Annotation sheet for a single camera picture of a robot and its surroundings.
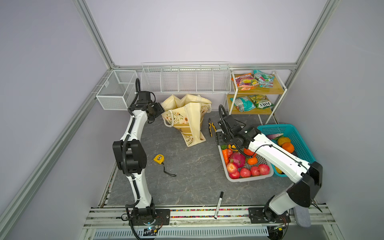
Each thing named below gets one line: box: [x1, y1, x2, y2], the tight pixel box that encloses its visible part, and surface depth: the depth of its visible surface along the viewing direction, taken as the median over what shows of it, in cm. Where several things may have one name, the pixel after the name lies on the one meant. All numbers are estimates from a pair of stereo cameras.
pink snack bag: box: [235, 73, 259, 91], surface depth 86 cm
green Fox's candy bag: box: [248, 94, 275, 109], surface depth 103 cm
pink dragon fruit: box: [229, 152, 246, 169], surface depth 86 cm
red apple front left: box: [229, 171, 240, 180], surface depth 84 cm
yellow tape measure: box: [153, 154, 177, 177], surface depth 95 cm
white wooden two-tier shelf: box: [224, 70, 288, 125], surface depth 91 cm
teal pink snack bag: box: [253, 70, 275, 88], surface depth 89 cm
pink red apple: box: [226, 162, 238, 174], surface depth 81 cm
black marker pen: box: [214, 191, 224, 220], surface depth 79 cm
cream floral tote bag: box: [160, 94, 212, 148], surface depth 98 cm
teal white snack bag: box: [230, 96, 256, 112], surface depth 101 cm
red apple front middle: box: [240, 167, 252, 178], surface depth 84 cm
